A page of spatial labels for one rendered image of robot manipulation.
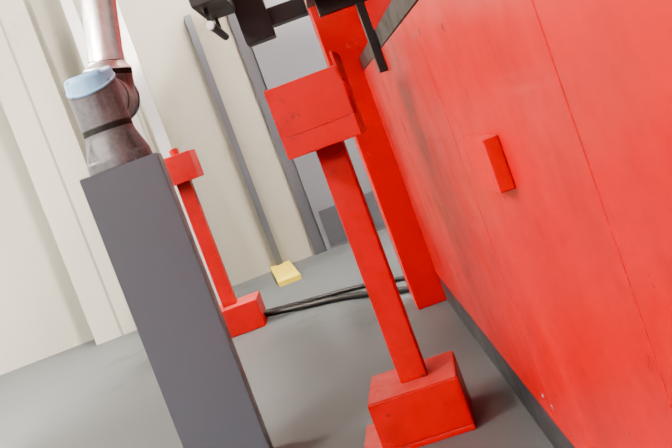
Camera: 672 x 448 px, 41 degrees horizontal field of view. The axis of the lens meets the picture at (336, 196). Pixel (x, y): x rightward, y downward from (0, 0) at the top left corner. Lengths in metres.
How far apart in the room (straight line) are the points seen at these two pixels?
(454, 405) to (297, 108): 0.70
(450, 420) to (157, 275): 0.71
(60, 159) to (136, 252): 3.11
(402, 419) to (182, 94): 3.68
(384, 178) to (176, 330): 1.21
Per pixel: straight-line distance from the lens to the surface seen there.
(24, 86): 5.20
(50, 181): 5.16
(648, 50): 0.58
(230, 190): 5.36
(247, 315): 3.85
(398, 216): 3.08
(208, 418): 2.13
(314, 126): 1.86
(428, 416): 1.96
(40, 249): 5.47
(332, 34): 3.07
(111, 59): 2.26
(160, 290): 2.07
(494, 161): 1.13
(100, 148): 2.09
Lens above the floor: 0.70
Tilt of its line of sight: 4 degrees down
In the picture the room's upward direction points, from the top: 20 degrees counter-clockwise
